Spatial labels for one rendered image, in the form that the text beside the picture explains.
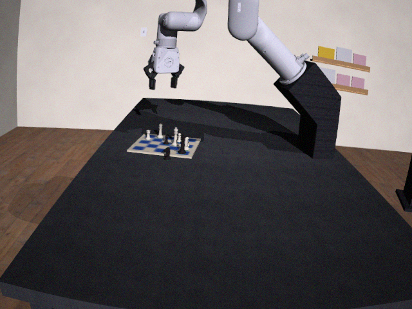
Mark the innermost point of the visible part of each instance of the blue and white chessboard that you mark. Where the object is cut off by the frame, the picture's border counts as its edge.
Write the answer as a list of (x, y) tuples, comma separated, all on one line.
[(156, 146)]

